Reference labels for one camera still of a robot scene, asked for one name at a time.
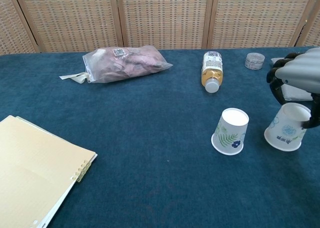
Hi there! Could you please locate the clear bag of pink items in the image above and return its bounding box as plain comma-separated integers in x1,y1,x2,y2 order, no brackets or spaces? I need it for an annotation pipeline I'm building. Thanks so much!
59,45,174,85

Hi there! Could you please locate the woven wicker folding screen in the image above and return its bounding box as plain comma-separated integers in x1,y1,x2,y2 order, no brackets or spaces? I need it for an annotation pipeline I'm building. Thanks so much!
0,0,320,55

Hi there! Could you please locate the beige loose-leaf notebook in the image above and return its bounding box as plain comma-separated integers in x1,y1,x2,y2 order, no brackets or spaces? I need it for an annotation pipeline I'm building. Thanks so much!
0,115,98,228

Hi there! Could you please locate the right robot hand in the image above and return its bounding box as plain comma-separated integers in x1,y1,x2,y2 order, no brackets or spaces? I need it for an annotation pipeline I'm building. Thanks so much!
266,47,320,130

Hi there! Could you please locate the blue felt table cover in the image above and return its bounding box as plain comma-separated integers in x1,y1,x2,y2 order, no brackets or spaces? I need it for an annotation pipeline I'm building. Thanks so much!
0,46,320,228

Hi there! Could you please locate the tea bottle with white cap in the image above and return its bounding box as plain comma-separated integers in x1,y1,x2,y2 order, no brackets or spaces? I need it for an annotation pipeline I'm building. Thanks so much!
200,51,224,94

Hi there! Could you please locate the white paper cup fern print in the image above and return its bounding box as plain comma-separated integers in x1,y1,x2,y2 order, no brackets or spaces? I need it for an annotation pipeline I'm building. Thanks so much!
211,108,250,156

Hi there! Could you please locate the small clear plastic jar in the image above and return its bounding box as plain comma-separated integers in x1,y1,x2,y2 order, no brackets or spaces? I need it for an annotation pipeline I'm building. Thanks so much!
245,52,265,70

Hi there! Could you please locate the white paper cup with text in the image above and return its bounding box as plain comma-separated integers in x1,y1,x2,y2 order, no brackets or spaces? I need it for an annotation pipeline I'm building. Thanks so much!
264,102,312,152

